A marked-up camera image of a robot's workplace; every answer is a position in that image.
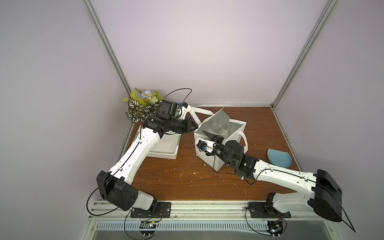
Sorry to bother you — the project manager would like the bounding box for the white insulated delivery bag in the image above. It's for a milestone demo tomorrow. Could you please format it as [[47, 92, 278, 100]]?
[[193, 109, 248, 171]]

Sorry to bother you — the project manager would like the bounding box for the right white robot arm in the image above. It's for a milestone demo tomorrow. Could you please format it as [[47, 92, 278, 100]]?
[[196, 132, 343, 223]]

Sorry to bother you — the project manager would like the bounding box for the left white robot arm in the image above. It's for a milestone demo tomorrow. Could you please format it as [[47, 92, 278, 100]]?
[[97, 100, 199, 215]]

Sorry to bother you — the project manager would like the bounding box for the white perforated plastic basket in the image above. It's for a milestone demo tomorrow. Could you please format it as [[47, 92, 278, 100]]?
[[147, 134, 181, 160]]

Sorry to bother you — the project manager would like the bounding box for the artificial plant with striped leaves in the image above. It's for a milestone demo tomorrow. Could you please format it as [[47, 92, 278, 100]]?
[[122, 88, 164, 124]]

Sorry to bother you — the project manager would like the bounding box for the teal dustpan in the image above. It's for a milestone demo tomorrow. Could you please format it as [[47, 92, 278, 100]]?
[[267, 149, 292, 168]]

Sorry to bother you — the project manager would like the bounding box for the right circuit board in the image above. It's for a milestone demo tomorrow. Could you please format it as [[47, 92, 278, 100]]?
[[267, 220, 284, 238]]

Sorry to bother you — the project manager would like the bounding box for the circuit board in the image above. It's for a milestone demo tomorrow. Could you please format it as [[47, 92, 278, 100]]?
[[267, 220, 284, 238], [139, 221, 158, 239]]

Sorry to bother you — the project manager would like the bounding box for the left circuit board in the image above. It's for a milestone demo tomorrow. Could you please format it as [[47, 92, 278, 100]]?
[[139, 221, 158, 239]]

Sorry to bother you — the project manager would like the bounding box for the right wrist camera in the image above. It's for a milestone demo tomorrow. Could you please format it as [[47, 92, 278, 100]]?
[[196, 140, 217, 156]]

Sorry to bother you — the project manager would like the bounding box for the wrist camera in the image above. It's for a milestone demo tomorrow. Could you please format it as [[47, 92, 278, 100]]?
[[196, 140, 217, 156], [179, 102, 192, 120]]

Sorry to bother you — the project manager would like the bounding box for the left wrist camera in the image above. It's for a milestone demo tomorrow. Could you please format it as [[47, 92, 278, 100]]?
[[179, 102, 192, 120]]

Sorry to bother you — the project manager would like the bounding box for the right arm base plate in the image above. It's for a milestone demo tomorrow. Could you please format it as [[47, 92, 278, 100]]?
[[246, 202, 292, 219]]

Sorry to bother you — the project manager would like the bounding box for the aluminium mounting rail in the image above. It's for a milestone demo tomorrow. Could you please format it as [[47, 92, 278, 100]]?
[[86, 201, 325, 234]]

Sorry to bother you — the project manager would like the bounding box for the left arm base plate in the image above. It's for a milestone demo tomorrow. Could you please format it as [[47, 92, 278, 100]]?
[[130, 202, 172, 219]]

